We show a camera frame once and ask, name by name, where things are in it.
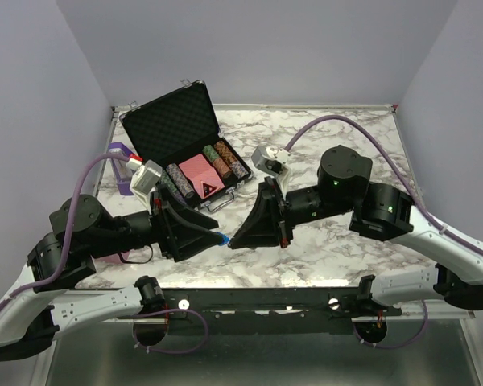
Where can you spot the pink box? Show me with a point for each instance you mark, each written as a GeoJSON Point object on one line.
{"type": "Point", "coordinates": [113, 259]}

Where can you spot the blue key tag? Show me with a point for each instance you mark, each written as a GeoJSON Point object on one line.
{"type": "Point", "coordinates": [224, 239]}

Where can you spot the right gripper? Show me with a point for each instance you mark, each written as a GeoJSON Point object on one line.
{"type": "Point", "coordinates": [269, 223]}

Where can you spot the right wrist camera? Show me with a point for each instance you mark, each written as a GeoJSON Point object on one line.
{"type": "Point", "coordinates": [271, 160]}

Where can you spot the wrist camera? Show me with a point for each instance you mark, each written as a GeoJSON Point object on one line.
{"type": "Point", "coordinates": [144, 180]}
{"type": "Point", "coordinates": [271, 160]}

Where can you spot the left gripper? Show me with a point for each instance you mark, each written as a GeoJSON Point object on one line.
{"type": "Point", "coordinates": [196, 240]}

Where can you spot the black poker chip case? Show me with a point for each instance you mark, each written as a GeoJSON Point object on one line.
{"type": "Point", "coordinates": [177, 126]}

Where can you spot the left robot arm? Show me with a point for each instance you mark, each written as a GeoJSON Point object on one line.
{"type": "Point", "coordinates": [83, 231]}

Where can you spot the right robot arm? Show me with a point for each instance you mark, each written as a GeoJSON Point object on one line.
{"type": "Point", "coordinates": [378, 211]}

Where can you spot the purple metronome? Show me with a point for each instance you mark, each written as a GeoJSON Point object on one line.
{"type": "Point", "coordinates": [121, 172]}

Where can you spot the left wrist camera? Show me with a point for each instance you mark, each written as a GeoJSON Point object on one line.
{"type": "Point", "coordinates": [144, 180]}

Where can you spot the pink playing card deck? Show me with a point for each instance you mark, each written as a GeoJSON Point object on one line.
{"type": "Point", "coordinates": [203, 176]}

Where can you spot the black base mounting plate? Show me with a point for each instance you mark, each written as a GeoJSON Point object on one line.
{"type": "Point", "coordinates": [265, 311]}

